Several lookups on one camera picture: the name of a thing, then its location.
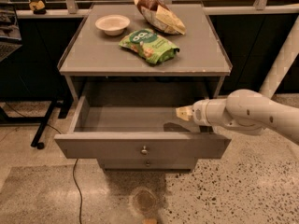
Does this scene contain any grey top drawer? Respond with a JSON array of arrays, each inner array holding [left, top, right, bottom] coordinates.
[[53, 81, 232, 161]]

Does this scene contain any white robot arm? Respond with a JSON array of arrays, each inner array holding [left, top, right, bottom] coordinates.
[[177, 14, 299, 143]]

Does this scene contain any grey drawer cabinet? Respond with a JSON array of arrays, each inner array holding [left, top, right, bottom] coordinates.
[[57, 3, 233, 173]]

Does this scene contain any green snack bag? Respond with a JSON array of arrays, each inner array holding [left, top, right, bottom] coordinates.
[[119, 29, 179, 65]]

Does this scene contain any round floor cover plate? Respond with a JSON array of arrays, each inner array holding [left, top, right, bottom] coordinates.
[[132, 189, 157, 214]]

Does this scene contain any brown and white chip bag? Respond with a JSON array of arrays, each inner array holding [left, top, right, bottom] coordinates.
[[133, 0, 186, 35]]

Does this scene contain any white bowl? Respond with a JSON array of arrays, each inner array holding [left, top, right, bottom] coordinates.
[[95, 15, 130, 36]]

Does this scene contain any small yellow black object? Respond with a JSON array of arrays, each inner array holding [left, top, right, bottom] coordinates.
[[29, 0, 46, 14]]

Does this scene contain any laptop computer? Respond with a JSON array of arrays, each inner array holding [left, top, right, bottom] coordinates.
[[0, 3, 22, 62]]

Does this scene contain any black desk leg frame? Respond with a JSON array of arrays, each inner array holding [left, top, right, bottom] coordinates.
[[0, 100, 72, 149]]

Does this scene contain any black floor cable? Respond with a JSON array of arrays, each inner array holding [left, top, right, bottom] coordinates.
[[0, 101, 83, 224]]

